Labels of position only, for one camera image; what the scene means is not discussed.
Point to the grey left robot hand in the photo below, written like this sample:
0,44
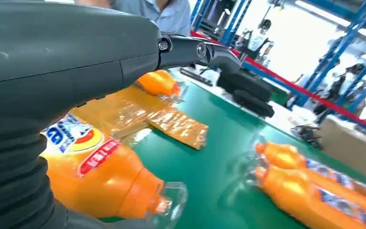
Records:
60,47

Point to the brown cardboard box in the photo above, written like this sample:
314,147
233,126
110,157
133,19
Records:
353,148

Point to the blue metal rack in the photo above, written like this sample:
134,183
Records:
233,19
344,41

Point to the green table mat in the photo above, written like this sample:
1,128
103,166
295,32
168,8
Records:
221,158

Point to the black carry case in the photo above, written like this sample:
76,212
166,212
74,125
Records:
246,83

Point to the orange drink bottle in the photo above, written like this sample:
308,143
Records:
157,82
290,192
107,180
284,158

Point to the red barrier rail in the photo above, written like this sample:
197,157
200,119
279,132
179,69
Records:
296,88

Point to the person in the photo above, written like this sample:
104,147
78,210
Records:
170,15

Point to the yellow plastic sheet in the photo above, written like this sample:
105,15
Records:
170,123

